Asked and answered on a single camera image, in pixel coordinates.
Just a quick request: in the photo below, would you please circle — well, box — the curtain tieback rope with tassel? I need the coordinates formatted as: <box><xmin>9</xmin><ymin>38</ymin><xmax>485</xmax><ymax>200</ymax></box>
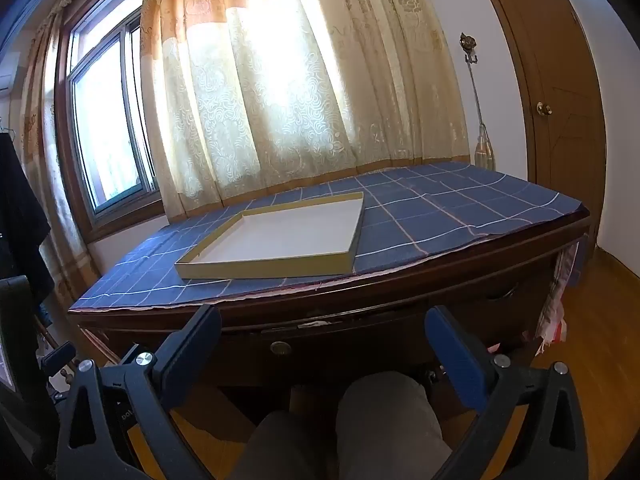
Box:
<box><xmin>467</xmin><ymin>60</ymin><xmax>498</xmax><ymax>171</ymax></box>

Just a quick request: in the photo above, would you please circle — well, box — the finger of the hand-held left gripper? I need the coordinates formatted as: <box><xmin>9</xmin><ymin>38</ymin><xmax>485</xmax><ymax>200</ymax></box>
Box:
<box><xmin>42</xmin><ymin>342</ymin><xmax>76</xmax><ymax>375</ymax></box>

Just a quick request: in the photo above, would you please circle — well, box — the dark navy coat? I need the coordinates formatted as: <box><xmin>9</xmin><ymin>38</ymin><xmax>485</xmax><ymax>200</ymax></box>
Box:
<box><xmin>0</xmin><ymin>132</ymin><xmax>52</xmax><ymax>301</ymax></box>

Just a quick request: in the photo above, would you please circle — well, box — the pink striped undercloth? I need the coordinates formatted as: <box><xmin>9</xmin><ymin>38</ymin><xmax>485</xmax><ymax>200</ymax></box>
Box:
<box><xmin>535</xmin><ymin>240</ymin><xmax>588</xmax><ymax>356</ymax></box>

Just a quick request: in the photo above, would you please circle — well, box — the wooden side drawer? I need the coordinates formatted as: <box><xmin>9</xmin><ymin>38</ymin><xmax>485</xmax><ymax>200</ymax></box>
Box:
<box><xmin>435</xmin><ymin>260</ymin><xmax>561</xmax><ymax>341</ymax></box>

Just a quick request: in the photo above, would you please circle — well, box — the brown wooden door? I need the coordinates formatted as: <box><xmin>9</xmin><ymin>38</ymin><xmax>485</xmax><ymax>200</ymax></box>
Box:
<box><xmin>472</xmin><ymin>0</ymin><xmax>608</xmax><ymax>261</ymax></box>

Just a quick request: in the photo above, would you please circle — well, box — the beige patterned window curtain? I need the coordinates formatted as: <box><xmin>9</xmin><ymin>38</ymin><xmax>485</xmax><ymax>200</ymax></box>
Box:
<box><xmin>140</xmin><ymin>0</ymin><xmax>472</xmax><ymax>222</ymax></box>

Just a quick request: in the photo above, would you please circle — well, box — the person's knee in grey trousers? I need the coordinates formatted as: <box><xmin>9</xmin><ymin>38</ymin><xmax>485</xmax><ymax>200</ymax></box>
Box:
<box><xmin>335</xmin><ymin>372</ymin><xmax>453</xmax><ymax>480</ymax></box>

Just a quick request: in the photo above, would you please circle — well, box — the metal curtain tieback hook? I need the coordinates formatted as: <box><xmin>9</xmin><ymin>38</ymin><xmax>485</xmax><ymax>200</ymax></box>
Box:
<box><xmin>459</xmin><ymin>31</ymin><xmax>481</xmax><ymax>68</ymax></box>

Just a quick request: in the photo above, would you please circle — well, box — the blue checked tablecloth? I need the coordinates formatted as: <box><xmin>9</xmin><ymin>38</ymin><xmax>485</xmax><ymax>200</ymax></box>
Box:
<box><xmin>67</xmin><ymin>160</ymin><xmax>583</xmax><ymax>313</ymax></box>

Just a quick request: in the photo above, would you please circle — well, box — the person's left leg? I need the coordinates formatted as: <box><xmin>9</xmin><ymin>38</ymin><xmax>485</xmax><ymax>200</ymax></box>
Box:
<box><xmin>245</xmin><ymin>407</ymin><xmax>351</xmax><ymax>480</ymax></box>

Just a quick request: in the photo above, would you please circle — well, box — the brown framed window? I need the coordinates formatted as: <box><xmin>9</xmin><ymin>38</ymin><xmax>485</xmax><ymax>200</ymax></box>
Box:
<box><xmin>55</xmin><ymin>0</ymin><xmax>168</xmax><ymax>231</ymax></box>

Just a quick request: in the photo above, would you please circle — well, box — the dark wooden desk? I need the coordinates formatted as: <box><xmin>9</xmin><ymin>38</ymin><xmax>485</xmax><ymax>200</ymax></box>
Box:
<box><xmin>67</xmin><ymin>205</ymin><xmax>593</xmax><ymax>401</ymax></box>

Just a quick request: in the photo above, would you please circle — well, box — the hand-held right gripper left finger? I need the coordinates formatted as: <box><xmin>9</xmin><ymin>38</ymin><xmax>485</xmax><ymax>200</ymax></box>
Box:
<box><xmin>54</xmin><ymin>304</ymin><xmax>223</xmax><ymax>480</ymax></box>

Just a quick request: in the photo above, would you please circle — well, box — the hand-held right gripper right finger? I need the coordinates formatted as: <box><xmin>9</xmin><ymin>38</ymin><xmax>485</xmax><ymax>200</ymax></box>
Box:
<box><xmin>424</xmin><ymin>304</ymin><xmax>590</xmax><ymax>480</ymax></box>

